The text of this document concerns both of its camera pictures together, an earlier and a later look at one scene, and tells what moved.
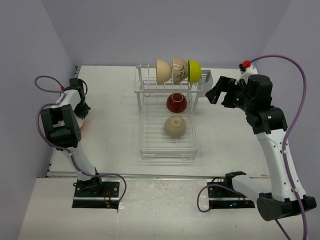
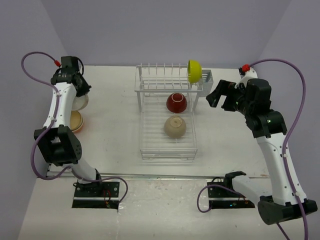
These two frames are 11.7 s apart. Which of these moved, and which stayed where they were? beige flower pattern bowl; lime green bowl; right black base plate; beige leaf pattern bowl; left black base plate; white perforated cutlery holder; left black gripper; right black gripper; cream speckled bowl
Moved: beige leaf pattern bowl; left black gripper; cream speckled bowl
Stayed: white perforated cutlery holder; right black base plate; beige flower pattern bowl; left black base plate; lime green bowl; right black gripper
